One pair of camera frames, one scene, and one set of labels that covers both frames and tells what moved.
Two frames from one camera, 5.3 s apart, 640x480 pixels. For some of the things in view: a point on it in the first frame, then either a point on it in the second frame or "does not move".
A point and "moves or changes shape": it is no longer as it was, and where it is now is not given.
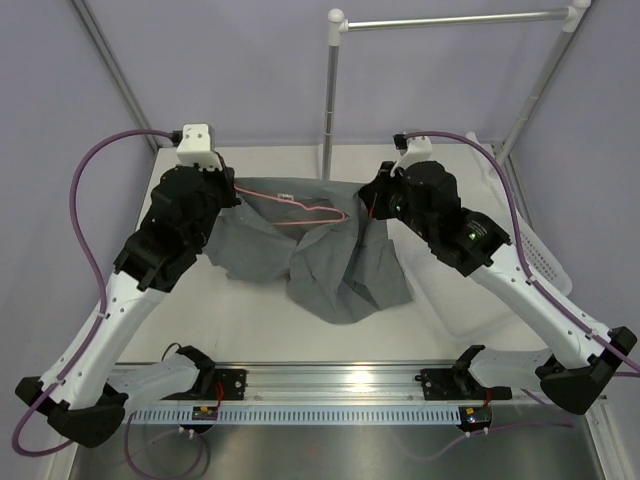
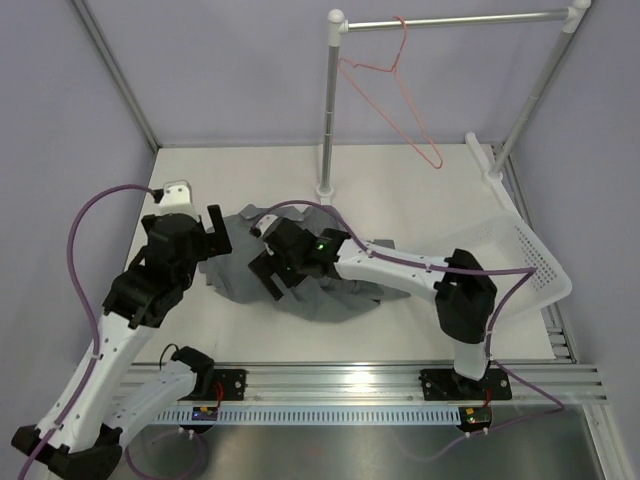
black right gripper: x=376 y=193 -> x=270 y=263
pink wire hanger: x=299 y=203 -> x=394 y=69
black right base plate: x=453 y=384 does not move
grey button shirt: x=316 y=235 moves or changes shape
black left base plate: x=234 y=382 does not move
